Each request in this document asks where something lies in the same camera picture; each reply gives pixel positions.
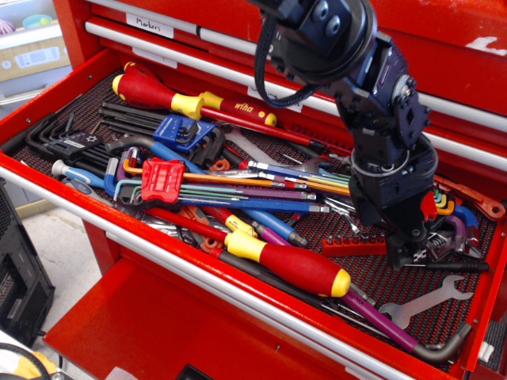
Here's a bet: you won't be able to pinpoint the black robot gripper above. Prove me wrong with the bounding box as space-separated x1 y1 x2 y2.
349 135 438 271

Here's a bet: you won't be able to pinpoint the red bit holder with bits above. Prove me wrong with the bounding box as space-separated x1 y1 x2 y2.
321 235 387 257

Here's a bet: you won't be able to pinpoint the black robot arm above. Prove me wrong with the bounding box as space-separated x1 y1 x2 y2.
254 1 438 269

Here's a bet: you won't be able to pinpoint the red holder colourful hex keys right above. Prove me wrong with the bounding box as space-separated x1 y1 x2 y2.
246 161 456 224

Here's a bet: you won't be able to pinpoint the red holder colourful hex keys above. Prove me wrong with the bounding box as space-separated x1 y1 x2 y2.
112 159 330 214
246 161 456 224

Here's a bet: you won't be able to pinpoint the long red bit holder back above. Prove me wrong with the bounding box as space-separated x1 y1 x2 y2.
280 123 353 156

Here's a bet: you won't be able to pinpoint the red holder colourful hex keys left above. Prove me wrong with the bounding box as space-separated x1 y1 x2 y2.
112 159 330 214

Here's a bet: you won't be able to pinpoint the blue holder black hex keys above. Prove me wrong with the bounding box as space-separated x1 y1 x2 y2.
99 102 225 168

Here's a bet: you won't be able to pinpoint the red black drawer liner mat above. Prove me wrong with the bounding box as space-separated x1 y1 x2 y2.
11 69 498 373

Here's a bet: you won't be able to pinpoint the thin black precision screwdriver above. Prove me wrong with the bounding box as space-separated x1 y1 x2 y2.
404 262 490 273

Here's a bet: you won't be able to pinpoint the flat grey open wrench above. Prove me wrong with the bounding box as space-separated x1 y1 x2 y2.
379 275 474 329

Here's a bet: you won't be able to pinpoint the orange red flat wrench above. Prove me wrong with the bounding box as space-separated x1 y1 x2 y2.
434 174 506 221

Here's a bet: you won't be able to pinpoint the purple large hex key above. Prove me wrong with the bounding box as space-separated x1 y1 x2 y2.
253 221 473 365

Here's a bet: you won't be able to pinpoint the large red yellow screwdriver front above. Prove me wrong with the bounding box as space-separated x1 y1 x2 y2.
145 207 351 298

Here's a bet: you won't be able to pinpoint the large red yellow screwdriver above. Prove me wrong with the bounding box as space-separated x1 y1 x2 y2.
112 62 204 120
145 207 351 298

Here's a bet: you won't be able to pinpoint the open red tool drawer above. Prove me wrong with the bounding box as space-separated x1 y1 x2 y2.
1 49 506 379

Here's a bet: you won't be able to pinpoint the white cutting tools label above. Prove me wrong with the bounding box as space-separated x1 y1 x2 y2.
247 85 303 112

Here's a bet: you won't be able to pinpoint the red tool chest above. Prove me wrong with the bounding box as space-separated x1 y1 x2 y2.
0 0 507 380

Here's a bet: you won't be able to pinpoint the wiha red yellow screwdriver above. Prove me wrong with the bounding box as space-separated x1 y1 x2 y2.
197 90 353 158

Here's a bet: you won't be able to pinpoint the lower red drawer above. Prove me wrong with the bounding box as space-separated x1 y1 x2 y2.
44 259 348 379

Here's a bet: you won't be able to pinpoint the blue large hex key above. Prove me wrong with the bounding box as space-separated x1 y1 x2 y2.
105 134 309 247

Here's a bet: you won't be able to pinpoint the large red yellow screwdriver back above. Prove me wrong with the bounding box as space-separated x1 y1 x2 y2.
112 62 204 120

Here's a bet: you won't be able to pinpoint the white markers label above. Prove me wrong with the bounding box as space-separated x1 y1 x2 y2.
125 13 174 39

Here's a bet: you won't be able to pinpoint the black torx key set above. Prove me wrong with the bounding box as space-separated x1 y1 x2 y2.
25 112 120 177

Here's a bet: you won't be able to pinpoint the cardboard box with label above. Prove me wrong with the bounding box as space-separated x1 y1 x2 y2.
0 36 70 82

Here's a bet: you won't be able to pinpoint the black braided cable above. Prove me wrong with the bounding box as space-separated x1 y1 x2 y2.
253 13 318 110

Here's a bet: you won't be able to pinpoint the blue white handled tool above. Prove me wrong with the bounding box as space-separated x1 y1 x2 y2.
51 160 105 189

